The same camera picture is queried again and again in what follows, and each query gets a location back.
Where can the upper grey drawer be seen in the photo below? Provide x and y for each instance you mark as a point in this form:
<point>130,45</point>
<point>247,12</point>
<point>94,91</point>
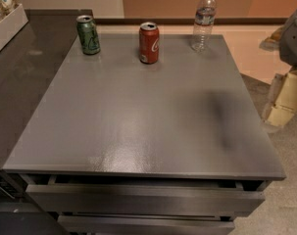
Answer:
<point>145,196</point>

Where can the grey drawer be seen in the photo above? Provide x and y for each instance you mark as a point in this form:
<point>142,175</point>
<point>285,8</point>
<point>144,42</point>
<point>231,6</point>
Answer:
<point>143,226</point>
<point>145,196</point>

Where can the white snack box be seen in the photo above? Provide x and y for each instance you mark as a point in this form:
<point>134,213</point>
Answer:
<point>11,25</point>

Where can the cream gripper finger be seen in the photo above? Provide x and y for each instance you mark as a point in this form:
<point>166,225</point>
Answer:
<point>283,99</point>
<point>273,92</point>

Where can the red cola can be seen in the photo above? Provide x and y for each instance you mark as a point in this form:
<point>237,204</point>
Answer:
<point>148,43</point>

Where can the green soda can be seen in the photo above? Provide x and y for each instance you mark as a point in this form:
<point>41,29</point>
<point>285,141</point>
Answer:
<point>88,36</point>

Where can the clear plastic water bottle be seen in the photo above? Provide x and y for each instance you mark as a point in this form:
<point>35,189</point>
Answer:
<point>203,24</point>

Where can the lower grey drawer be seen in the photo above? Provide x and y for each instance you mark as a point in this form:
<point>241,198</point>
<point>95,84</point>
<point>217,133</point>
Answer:
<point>143,226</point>

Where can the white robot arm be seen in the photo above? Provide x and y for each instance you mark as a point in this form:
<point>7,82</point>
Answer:
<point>284,40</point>

